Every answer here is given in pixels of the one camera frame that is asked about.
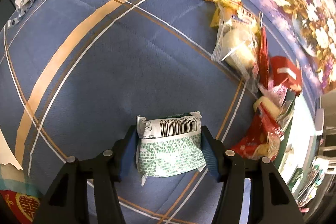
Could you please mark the clear bread packet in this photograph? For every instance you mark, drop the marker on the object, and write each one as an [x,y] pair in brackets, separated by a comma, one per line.
[236,43]

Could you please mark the green white snack packet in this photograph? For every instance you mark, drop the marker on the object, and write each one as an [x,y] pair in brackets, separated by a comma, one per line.
[170,150]

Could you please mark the blue plaid bedsheet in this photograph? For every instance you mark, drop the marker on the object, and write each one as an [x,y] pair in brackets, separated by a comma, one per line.
[118,69]

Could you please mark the white rectangular device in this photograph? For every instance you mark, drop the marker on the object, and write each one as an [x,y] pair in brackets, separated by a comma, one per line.
[320,121]

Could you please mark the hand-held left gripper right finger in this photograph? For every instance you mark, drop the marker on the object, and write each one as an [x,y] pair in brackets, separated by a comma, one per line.
[210,158]

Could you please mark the red heart print paper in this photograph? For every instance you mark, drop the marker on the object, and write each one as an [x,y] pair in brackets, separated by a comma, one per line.
[21,205]

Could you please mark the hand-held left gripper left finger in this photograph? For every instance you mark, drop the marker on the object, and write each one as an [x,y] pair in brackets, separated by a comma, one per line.
[128,155]

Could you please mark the white shelf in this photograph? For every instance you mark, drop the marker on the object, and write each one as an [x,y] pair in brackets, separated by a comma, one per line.
[328,153]

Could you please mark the red orange snack packet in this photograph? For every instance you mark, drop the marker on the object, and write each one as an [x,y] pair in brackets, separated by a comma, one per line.
[262,132]

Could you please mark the white torn paper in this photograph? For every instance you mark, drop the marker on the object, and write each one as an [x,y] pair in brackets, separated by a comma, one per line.
[8,153]

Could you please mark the white teal box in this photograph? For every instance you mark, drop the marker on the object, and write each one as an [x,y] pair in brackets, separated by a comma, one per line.
[302,121]

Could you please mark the red box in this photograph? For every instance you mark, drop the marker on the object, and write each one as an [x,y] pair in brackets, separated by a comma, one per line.
[284,71]

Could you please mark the red patterned snack packet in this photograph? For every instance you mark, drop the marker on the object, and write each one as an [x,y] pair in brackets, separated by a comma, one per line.
[263,56]

